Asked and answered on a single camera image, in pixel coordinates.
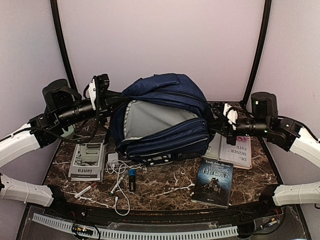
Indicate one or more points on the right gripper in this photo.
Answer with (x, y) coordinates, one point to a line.
(225, 128)

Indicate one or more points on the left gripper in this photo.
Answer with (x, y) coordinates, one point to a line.
(106, 108)

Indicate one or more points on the navy blue student backpack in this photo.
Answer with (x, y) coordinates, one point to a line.
(164, 118)

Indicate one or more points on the Wuthering Heights dark book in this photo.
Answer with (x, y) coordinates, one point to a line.
(213, 183)

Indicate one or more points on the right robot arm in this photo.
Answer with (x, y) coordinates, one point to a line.
(289, 134)

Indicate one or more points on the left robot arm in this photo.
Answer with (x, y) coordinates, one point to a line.
(64, 108)

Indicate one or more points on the grey hardcover book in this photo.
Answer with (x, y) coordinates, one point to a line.
(214, 146)

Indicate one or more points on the pink flowered white book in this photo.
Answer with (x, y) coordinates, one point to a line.
(240, 154)

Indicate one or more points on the pale green ceramic bowl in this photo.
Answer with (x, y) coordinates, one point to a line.
(69, 133)

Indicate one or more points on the grey ianra booklet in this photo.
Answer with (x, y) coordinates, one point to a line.
(88, 160)

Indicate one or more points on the green capped white marker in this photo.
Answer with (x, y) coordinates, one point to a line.
(116, 186)

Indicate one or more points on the red capped white marker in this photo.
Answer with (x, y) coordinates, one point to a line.
(79, 194)

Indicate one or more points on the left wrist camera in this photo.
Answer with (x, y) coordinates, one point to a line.
(97, 87)

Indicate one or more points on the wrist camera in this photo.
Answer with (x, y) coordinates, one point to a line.
(97, 87)
(225, 112)

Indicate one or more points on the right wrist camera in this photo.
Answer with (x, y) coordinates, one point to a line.
(225, 112)

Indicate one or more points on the white charger with cable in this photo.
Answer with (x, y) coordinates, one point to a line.
(121, 168)

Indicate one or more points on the left black frame post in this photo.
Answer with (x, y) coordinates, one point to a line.
(62, 44)

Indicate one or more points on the black frame post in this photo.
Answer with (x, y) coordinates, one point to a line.
(62, 44)
(258, 52)

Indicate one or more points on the right black frame post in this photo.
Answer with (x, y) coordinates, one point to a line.
(258, 52)

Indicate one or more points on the grey slotted cable duct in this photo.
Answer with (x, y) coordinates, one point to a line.
(119, 231)

